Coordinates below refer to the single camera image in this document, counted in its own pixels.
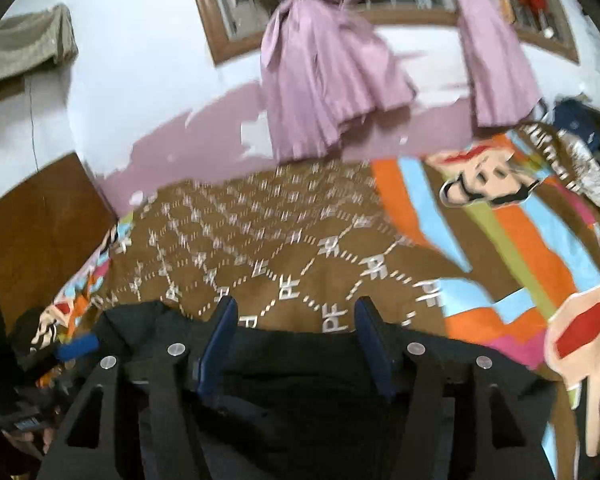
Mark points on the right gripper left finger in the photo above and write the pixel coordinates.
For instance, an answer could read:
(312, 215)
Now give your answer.
(134, 418)

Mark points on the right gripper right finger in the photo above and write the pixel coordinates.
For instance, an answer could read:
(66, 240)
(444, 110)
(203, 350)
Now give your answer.
(454, 410)

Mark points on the black zip jacket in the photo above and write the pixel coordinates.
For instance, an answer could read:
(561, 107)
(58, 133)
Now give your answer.
(291, 406)

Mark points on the dark clothes pile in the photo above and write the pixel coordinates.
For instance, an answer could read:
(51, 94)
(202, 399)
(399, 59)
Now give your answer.
(24, 408)

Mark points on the brown cartoon monkey bedspread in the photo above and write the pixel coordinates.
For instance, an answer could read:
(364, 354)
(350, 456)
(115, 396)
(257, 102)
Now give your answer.
(493, 245)

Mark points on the wooden headboard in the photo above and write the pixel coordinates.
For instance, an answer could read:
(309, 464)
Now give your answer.
(49, 225)

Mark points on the crumpled patterned fabric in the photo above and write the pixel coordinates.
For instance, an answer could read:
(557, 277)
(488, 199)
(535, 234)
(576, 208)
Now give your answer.
(585, 166)

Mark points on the right pink curtain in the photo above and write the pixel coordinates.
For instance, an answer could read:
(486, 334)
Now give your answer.
(502, 80)

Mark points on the pink curtain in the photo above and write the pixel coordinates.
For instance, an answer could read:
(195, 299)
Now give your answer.
(502, 80)
(324, 70)

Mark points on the blue bag on desk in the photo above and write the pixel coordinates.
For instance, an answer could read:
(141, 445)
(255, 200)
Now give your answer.
(573, 116)

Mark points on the left pink curtain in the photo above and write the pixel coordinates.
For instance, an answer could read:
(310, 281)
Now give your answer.
(324, 70)

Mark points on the beige sweater on wall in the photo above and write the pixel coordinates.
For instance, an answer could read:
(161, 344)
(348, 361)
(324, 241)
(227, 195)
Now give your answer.
(28, 41)

